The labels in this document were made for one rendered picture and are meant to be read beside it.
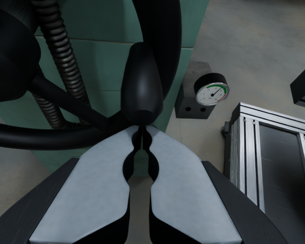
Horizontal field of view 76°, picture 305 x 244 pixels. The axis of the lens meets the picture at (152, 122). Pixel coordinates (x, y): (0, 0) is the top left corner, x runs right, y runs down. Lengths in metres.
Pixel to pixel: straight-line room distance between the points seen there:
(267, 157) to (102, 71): 0.78
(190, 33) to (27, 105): 0.40
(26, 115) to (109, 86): 0.24
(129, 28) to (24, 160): 0.88
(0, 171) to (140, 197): 0.63
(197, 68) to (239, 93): 1.00
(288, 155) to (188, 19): 0.82
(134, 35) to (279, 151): 0.83
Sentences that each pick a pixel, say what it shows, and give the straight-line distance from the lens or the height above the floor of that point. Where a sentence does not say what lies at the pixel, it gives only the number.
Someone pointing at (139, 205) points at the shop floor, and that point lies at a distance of 0.94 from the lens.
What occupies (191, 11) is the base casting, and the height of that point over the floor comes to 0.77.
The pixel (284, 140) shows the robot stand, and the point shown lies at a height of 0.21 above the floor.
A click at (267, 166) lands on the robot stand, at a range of 0.96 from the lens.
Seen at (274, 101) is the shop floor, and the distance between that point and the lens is 1.58.
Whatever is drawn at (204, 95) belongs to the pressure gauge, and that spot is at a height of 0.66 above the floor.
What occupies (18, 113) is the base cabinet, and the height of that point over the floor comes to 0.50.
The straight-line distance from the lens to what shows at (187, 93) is 0.43.
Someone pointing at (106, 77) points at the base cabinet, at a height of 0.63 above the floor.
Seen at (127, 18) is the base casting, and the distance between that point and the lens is 0.35.
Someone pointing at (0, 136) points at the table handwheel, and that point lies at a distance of 0.29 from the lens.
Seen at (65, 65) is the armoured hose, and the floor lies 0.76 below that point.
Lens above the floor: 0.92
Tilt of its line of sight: 55 degrees down
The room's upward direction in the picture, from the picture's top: 12 degrees clockwise
